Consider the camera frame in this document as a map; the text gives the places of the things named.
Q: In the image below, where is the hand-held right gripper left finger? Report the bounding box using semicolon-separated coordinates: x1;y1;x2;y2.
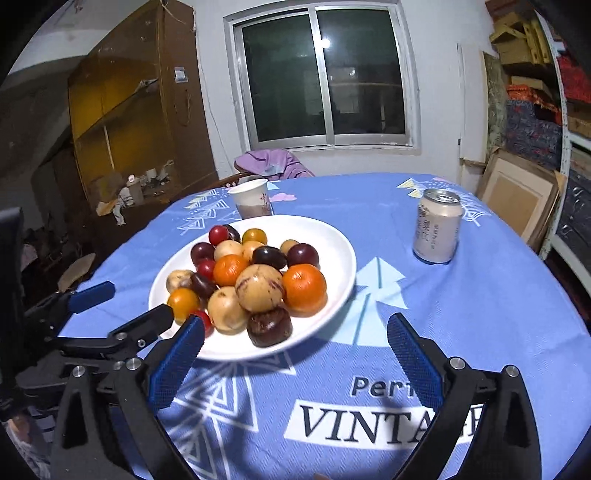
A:
50;315;206;480

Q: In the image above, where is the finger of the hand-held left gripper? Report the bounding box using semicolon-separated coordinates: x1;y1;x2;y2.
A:
54;304;176;371
22;281;117;343

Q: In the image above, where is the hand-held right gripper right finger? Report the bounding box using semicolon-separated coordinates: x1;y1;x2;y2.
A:
386;313;542;480

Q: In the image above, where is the large dark red plum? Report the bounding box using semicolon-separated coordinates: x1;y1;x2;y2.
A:
191;242;216;267

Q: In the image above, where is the striped tan pepino melon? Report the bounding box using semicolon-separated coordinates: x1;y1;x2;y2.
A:
235;264;284;314

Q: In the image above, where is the white oval plate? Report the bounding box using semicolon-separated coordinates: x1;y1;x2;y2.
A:
148;215;357;361

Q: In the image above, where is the small dark red plum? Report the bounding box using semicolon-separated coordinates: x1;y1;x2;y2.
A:
287;244;321;270

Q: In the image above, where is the person's left hand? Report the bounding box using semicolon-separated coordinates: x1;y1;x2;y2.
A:
9;413;49;478

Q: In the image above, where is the beige hand fan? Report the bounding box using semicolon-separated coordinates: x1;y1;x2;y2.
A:
58;253;97;292

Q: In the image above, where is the yellowish orange mandarin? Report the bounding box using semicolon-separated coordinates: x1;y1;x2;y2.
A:
167;288;202;325

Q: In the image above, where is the blue printed tablecloth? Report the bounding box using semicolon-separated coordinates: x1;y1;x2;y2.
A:
60;173;578;480

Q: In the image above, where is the crumpled white rag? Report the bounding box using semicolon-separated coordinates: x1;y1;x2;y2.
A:
96;191;127;227

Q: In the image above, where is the white paper cup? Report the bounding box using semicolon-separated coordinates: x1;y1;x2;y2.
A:
228;178;273;220

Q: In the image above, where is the wooden chair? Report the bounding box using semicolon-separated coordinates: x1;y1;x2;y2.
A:
216;172;254;188

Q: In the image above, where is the brown wooden cabinet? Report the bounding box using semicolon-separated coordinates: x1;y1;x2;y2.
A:
68;0;218;204

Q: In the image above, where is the flat cardboard box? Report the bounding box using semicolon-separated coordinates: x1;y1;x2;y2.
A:
475;148;566;252

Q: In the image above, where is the purple cloth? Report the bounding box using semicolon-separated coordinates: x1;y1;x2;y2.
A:
234;149;315;182

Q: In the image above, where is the white metal shelf rack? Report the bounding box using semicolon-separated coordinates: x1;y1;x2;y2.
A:
538;14;591;278

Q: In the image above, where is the stack of patterned boxes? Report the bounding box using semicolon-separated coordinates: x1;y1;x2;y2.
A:
485;0;591;259

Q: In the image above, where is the white board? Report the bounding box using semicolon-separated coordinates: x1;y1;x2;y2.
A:
457;43;488;164

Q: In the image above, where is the marble pattern panel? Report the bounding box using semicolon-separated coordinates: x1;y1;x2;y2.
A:
482;51;509;151

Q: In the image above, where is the sliding glass window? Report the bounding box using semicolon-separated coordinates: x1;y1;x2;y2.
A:
224;0;421;155

